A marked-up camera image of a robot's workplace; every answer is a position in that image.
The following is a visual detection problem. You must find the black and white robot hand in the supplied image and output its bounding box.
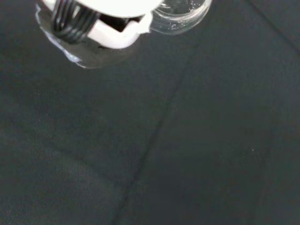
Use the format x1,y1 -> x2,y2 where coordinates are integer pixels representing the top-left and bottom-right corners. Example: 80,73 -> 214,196
34,0 -> 165,69

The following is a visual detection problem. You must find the black table cloth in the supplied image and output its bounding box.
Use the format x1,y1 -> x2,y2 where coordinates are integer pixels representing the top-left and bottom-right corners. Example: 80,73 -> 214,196
0,0 -> 300,225

